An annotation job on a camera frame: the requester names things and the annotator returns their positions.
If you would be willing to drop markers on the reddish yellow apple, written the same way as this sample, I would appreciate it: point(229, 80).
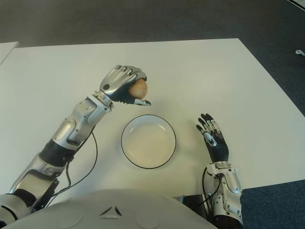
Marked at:
point(139, 89)

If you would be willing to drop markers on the grey robot torso shell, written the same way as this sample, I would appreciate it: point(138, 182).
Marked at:
point(107, 212)

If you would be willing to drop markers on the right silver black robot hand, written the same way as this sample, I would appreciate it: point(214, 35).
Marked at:
point(218, 149)

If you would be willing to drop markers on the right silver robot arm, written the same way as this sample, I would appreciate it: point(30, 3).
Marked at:
point(227, 188)

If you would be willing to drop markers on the adjacent white table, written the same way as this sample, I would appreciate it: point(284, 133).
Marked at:
point(7, 51)

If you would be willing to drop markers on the small white object on floor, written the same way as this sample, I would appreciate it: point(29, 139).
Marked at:
point(300, 52)

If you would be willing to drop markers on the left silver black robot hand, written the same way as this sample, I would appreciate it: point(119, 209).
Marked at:
point(114, 82)

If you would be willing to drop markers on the white plate with black rim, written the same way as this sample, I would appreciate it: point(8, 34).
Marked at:
point(149, 143)

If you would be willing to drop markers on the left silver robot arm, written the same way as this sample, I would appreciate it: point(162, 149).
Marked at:
point(71, 128)

